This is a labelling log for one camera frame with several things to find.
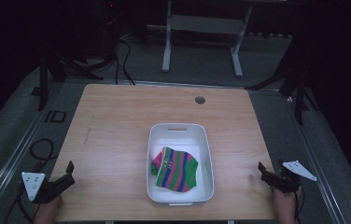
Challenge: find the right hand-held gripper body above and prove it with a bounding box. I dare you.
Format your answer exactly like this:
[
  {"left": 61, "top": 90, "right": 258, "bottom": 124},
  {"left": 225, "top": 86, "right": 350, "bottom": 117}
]
[{"left": 260, "top": 160, "right": 318, "bottom": 194}]

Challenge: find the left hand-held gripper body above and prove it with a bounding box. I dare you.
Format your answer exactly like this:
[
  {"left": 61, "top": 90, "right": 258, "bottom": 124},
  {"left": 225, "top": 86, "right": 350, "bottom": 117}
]
[{"left": 21, "top": 172, "right": 76, "bottom": 204}]

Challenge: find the person's right hand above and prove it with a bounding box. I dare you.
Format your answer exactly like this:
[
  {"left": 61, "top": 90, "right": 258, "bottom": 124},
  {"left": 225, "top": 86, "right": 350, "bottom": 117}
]
[{"left": 273, "top": 187, "right": 302, "bottom": 224}]

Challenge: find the person's left hand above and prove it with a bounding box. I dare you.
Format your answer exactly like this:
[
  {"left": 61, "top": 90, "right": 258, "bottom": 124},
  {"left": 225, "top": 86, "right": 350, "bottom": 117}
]
[{"left": 33, "top": 194, "right": 63, "bottom": 224}]

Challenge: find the black tripod stand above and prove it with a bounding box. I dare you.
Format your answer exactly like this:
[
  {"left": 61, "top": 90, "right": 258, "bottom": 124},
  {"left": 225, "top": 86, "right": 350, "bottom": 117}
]
[
  {"left": 30, "top": 36, "right": 105, "bottom": 112},
  {"left": 244, "top": 40, "right": 321, "bottom": 127}
]

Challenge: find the striped green pink blue sock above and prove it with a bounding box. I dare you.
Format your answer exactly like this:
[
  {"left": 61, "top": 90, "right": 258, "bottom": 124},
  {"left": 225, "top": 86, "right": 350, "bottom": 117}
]
[{"left": 150, "top": 146, "right": 200, "bottom": 193}]

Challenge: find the white plastic basin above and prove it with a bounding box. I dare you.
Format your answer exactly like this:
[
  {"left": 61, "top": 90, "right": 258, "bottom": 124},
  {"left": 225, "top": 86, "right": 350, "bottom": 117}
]
[{"left": 146, "top": 122, "right": 216, "bottom": 207}]

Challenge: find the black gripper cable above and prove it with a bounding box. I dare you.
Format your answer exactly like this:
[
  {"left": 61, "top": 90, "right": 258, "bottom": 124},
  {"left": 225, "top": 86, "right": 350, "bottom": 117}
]
[
  {"left": 3, "top": 181, "right": 41, "bottom": 224},
  {"left": 292, "top": 185, "right": 306, "bottom": 224}
]

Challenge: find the metal floor rail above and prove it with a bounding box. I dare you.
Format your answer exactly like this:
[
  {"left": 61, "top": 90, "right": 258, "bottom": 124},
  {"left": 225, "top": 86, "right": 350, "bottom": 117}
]
[
  {"left": 0, "top": 81, "right": 67, "bottom": 218},
  {"left": 284, "top": 92, "right": 349, "bottom": 224}
]

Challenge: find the black floor cable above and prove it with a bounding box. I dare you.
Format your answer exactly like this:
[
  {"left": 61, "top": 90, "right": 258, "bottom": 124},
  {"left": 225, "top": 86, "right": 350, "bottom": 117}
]
[{"left": 113, "top": 36, "right": 136, "bottom": 86}]

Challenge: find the white metal table frame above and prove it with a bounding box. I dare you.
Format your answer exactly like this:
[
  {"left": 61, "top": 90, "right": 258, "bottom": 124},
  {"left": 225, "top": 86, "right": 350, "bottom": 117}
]
[{"left": 147, "top": 0, "right": 254, "bottom": 78}]

